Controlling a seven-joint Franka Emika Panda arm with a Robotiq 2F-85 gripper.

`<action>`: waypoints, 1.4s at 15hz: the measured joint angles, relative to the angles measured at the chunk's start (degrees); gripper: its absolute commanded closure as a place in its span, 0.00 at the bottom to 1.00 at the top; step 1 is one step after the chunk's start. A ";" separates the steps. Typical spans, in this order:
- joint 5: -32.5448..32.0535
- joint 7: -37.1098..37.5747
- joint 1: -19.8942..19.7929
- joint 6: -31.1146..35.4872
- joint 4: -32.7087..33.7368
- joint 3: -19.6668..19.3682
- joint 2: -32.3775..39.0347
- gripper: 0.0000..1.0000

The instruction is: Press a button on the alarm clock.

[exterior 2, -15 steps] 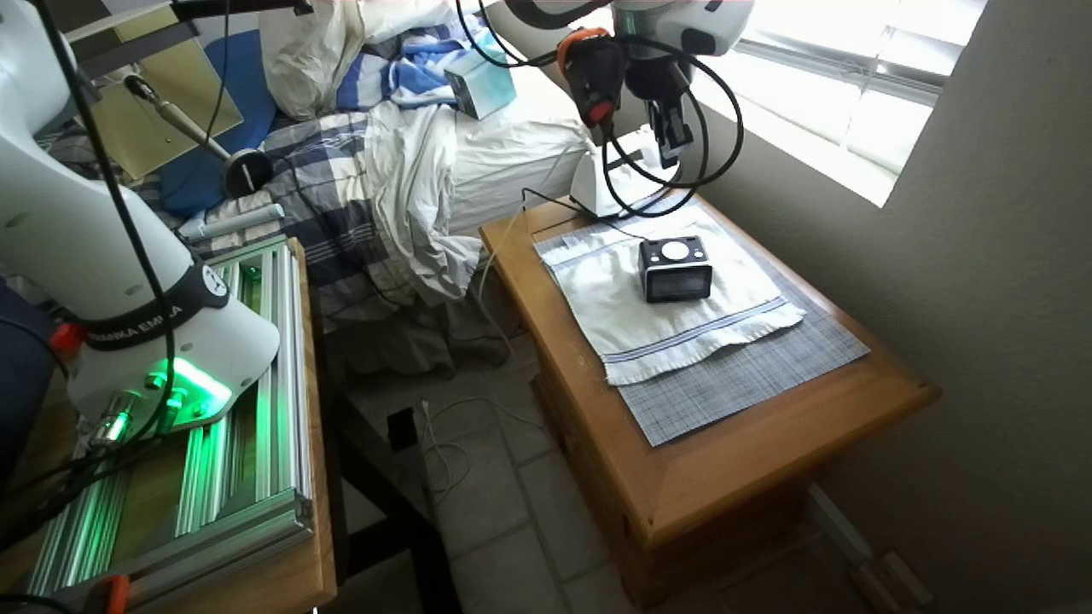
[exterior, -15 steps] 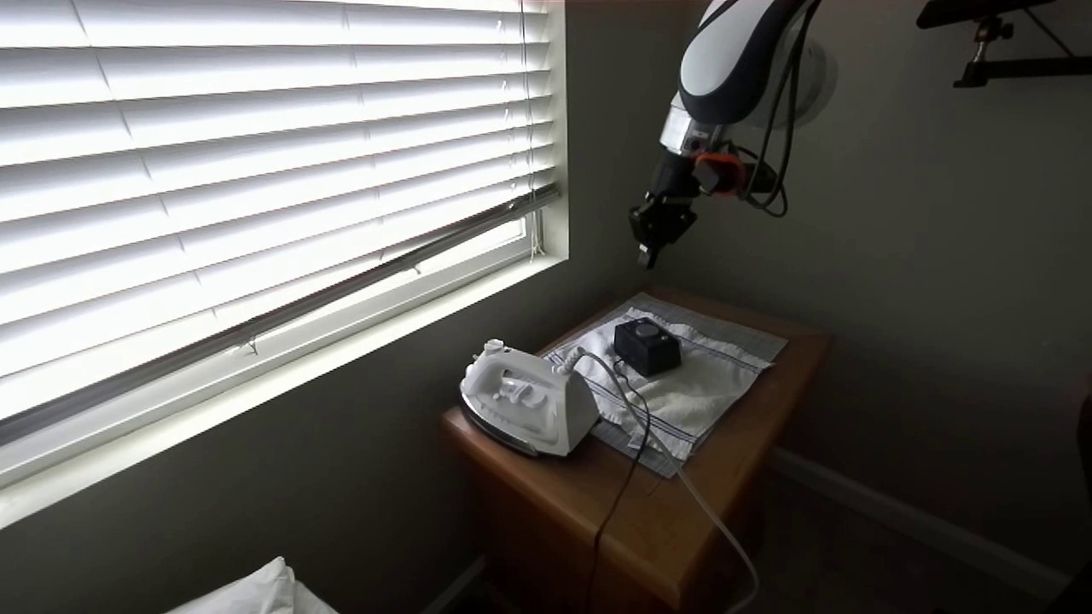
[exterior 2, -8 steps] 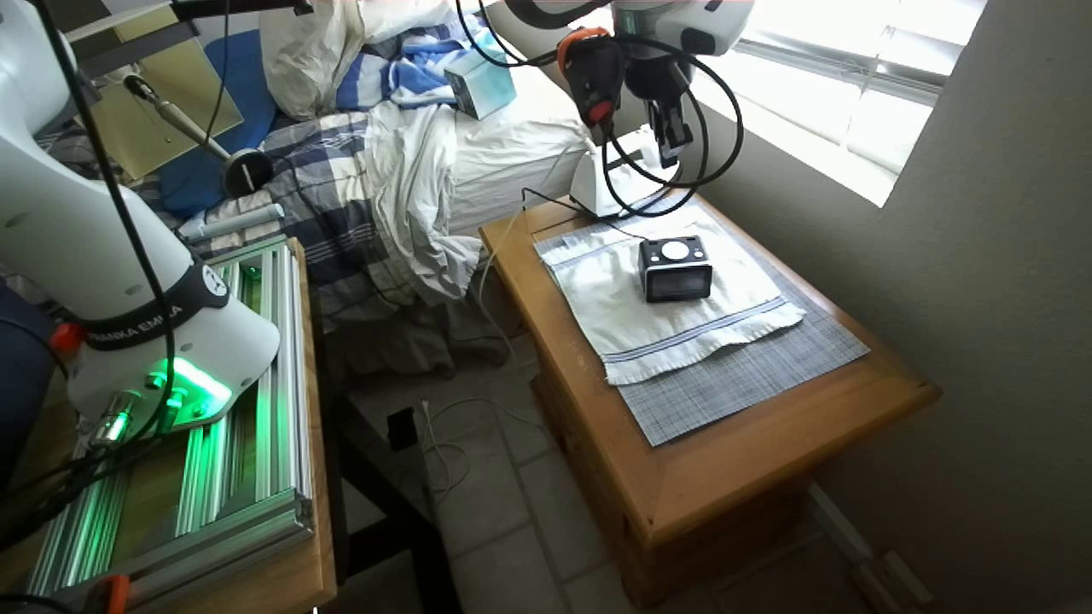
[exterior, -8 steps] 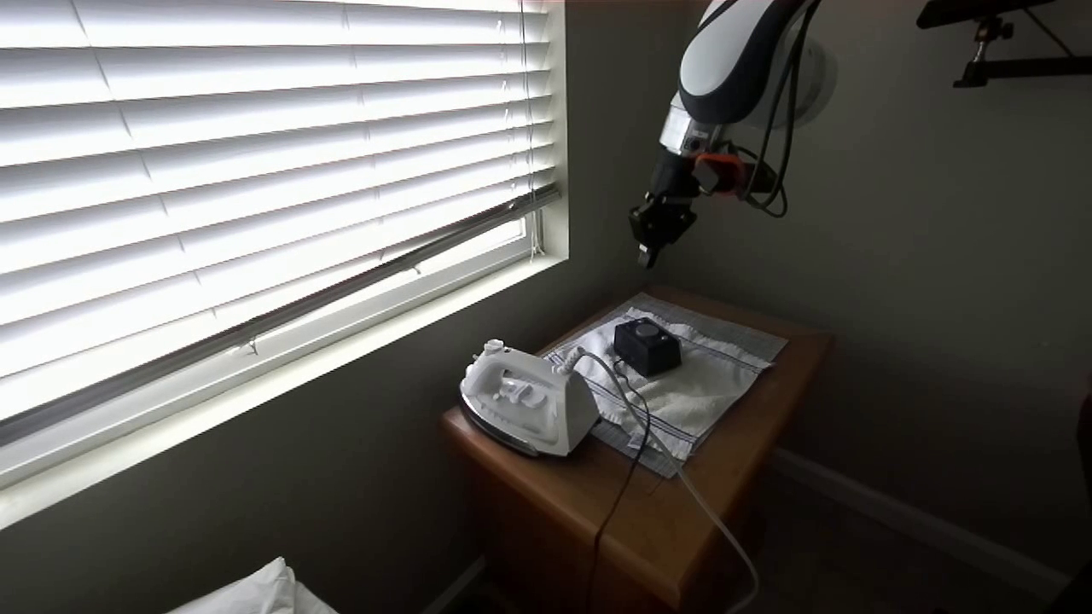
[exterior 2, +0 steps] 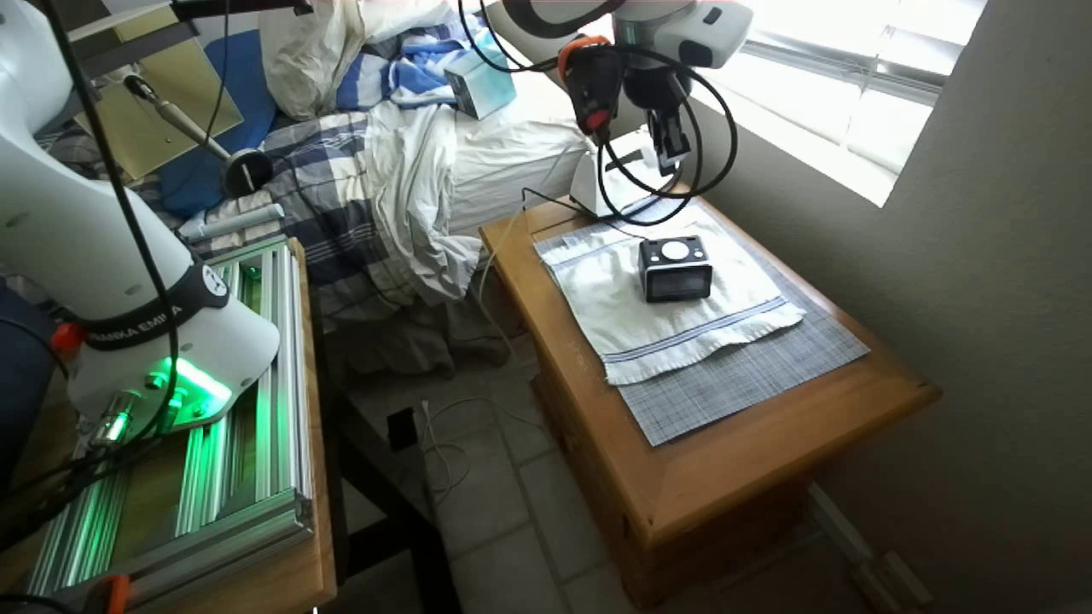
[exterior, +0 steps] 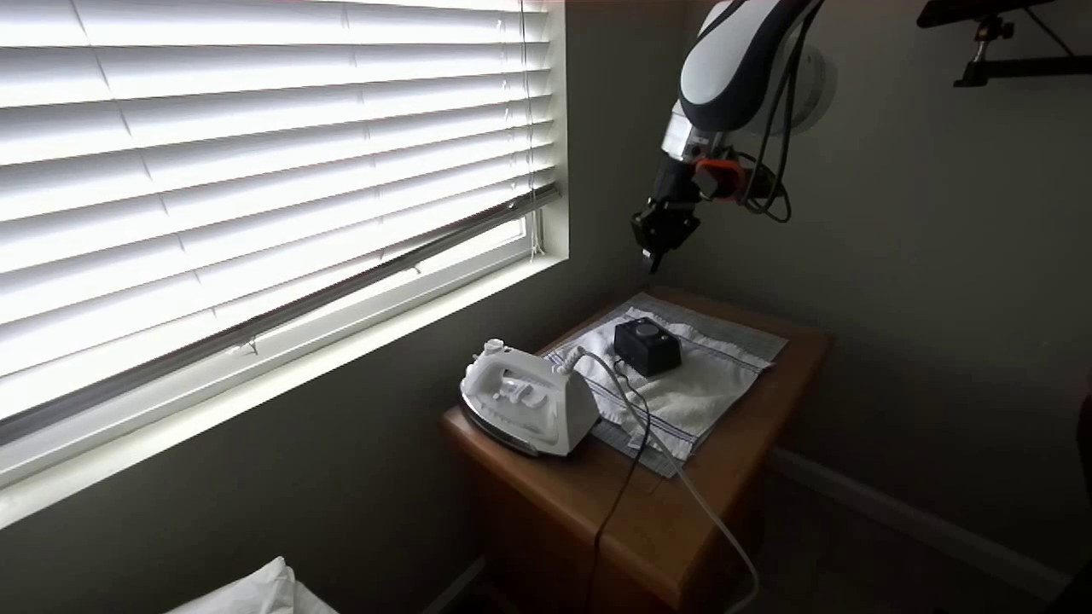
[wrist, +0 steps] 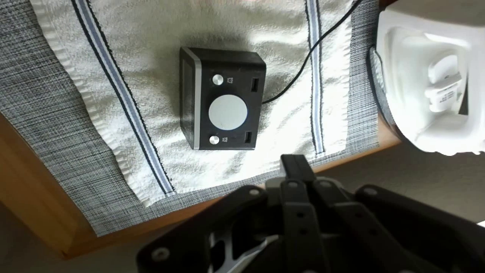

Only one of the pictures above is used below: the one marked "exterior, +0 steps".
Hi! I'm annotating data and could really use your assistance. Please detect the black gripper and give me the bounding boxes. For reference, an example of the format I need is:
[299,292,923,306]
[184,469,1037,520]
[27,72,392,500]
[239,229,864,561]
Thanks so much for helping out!
[627,152,711,275]

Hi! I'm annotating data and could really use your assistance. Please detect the black alarm clock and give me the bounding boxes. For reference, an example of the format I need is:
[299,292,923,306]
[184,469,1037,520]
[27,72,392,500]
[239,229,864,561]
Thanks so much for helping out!
[613,313,685,378]

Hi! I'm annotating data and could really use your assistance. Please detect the white striped cloth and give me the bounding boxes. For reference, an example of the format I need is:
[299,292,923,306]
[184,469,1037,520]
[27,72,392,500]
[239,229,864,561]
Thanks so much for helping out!
[544,288,791,479]

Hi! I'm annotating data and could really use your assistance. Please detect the white clothes iron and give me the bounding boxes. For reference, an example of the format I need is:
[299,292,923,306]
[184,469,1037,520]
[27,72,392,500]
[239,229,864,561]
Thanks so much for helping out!
[459,335,603,465]

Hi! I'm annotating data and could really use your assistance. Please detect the wooden nightstand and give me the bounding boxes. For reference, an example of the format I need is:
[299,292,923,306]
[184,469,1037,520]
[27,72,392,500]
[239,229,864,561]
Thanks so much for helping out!
[436,281,832,614]

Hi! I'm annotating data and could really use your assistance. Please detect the white baseboard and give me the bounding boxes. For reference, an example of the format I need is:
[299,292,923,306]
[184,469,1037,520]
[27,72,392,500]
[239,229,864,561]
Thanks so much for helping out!
[769,445,1074,608]

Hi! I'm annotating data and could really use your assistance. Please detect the white window blinds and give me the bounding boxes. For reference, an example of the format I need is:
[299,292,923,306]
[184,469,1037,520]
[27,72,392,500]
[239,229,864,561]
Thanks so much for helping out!
[0,0,565,427]

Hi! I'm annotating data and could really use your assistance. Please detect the white pillow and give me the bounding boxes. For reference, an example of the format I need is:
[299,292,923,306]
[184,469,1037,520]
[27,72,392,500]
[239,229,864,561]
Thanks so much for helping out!
[168,552,341,614]

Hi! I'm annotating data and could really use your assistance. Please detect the red wrist camera mount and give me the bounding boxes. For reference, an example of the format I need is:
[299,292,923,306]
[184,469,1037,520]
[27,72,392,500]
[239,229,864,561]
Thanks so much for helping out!
[693,148,764,208]

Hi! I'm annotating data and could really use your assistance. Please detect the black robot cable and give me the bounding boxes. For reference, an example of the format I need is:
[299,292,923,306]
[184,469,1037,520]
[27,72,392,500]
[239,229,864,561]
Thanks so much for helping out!
[738,0,826,223]

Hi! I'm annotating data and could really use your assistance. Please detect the black power cable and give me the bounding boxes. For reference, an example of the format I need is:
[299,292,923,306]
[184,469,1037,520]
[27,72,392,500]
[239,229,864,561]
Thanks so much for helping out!
[567,343,656,614]

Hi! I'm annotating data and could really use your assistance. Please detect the white power cable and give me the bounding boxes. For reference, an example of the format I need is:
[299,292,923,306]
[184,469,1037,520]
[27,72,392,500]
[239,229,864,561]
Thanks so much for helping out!
[590,347,764,614]

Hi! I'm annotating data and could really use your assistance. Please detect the white window frame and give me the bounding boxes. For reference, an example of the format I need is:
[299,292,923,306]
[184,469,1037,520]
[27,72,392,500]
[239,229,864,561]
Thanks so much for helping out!
[0,0,573,533]

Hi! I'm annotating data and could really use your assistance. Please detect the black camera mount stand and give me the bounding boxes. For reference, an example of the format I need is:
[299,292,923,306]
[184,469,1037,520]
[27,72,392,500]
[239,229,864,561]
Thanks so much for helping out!
[914,0,1092,93]

